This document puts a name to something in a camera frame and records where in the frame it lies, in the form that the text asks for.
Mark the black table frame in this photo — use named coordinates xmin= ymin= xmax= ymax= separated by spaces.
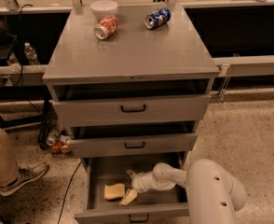
xmin=0 ymin=28 xmax=54 ymax=145

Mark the orange soda can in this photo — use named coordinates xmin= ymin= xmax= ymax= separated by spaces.
xmin=94 ymin=15 xmax=118 ymax=40

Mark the grey top drawer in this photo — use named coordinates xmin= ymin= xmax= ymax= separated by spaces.
xmin=54 ymin=95 xmax=210 ymax=127

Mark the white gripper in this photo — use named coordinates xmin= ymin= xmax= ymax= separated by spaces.
xmin=119 ymin=170 xmax=153 ymax=206

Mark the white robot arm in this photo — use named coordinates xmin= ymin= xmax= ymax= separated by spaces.
xmin=119 ymin=159 xmax=248 ymax=224

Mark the yellow sponge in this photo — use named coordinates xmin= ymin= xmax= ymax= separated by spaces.
xmin=104 ymin=183 xmax=125 ymax=201

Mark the grey bottom drawer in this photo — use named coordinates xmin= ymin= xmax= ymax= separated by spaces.
xmin=75 ymin=153 xmax=188 ymax=224

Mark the grey middle drawer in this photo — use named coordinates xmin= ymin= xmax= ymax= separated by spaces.
xmin=70 ymin=133 xmax=197 ymax=158

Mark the crushed cans pile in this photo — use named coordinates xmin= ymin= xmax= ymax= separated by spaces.
xmin=46 ymin=129 xmax=72 ymax=154

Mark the grey drawer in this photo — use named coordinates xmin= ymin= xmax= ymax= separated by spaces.
xmin=70 ymin=133 xmax=197 ymax=158
xmin=54 ymin=95 xmax=210 ymax=127
xmin=75 ymin=153 xmax=188 ymax=224

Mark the grey metal rail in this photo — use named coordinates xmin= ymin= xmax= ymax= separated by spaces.
xmin=213 ymin=55 xmax=274 ymax=77

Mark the beige trouser leg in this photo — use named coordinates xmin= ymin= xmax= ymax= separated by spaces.
xmin=0 ymin=129 xmax=19 ymax=187

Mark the black floor cable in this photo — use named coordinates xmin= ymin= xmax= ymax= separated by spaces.
xmin=56 ymin=161 xmax=83 ymax=224

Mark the grey sneaker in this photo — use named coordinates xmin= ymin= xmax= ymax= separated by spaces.
xmin=0 ymin=163 xmax=48 ymax=196

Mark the white bowl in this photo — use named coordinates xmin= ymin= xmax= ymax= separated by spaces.
xmin=90 ymin=0 xmax=118 ymax=21

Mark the clear water bottle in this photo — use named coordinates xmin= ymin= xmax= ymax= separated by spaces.
xmin=24 ymin=42 xmax=40 ymax=65

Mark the blue soda can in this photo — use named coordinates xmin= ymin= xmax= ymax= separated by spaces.
xmin=144 ymin=7 xmax=171 ymax=30

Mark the grey drawer cabinet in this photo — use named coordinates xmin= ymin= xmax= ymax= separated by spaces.
xmin=42 ymin=3 xmax=220 ymax=161

